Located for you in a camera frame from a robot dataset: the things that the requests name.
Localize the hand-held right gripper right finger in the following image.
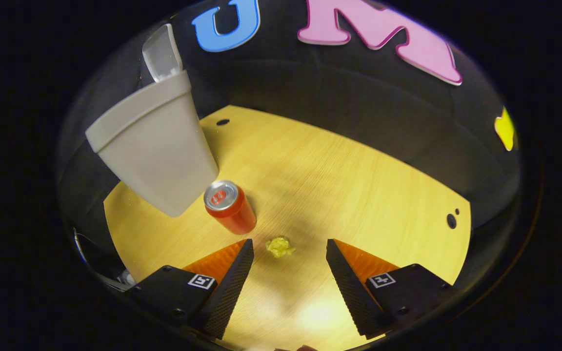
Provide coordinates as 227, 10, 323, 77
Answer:
326, 239, 457, 340

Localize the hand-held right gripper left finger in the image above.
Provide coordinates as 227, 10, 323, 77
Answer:
125, 238, 255, 340

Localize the yellow paper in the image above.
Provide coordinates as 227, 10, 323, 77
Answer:
265, 236, 296, 258

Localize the red pop can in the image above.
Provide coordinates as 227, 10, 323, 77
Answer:
203, 180, 258, 235

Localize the white desktop garbage bin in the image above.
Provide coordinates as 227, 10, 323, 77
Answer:
85, 23, 220, 218

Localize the black backdrop cloth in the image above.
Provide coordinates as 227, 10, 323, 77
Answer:
57, 0, 523, 273

